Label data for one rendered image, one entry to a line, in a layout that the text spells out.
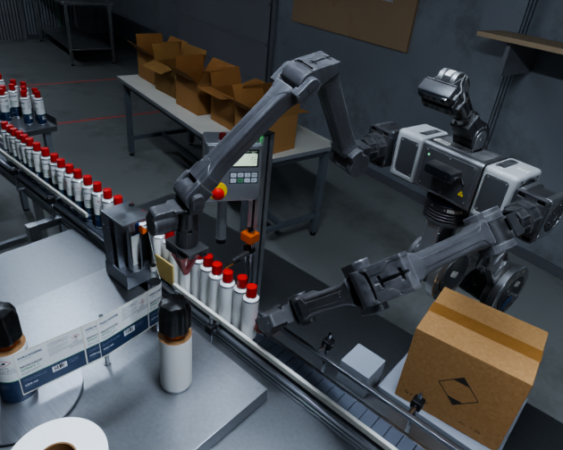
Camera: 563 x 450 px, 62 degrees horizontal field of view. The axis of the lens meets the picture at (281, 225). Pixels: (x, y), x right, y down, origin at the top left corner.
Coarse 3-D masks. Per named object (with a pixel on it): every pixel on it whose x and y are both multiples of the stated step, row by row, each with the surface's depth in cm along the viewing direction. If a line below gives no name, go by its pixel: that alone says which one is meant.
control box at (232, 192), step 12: (204, 132) 138; (216, 132) 138; (228, 132) 139; (204, 144) 135; (216, 144) 132; (204, 156) 137; (240, 168) 137; (252, 168) 138; (228, 180) 138; (228, 192) 140; (240, 192) 141; (252, 192) 142
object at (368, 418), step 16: (192, 304) 161; (256, 336) 151; (272, 352) 145; (288, 352) 146; (304, 368) 141; (320, 384) 137; (336, 400) 132; (352, 400) 133; (336, 416) 128; (368, 416) 129; (384, 432) 125; (400, 448) 121; (416, 448) 122
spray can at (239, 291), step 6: (240, 276) 144; (246, 276) 144; (240, 282) 143; (246, 282) 143; (234, 288) 145; (240, 288) 144; (246, 288) 145; (234, 294) 145; (240, 294) 144; (234, 300) 146; (240, 300) 145; (234, 306) 147; (240, 306) 146; (234, 312) 149; (240, 312) 148; (234, 318) 150; (240, 318) 149; (234, 324) 151
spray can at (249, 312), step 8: (248, 288) 139; (256, 288) 140; (248, 296) 140; (256, 296) 142; (248, 304) 141; (256, 304) 142; (248, 312) 142; (256, 312) 144; (248, 320) 144; (240, 328) 148; (248, 328) 145; (248, 336) 147
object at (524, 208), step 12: (516, 192) 116; (528, 192) 114; (516, 204) 113; (528, 204) 112; (540, 204) 112; (528, 216) 110; (540, 216) 112; (528, 228) 112; (540, 228) 114; (528, 240) 117
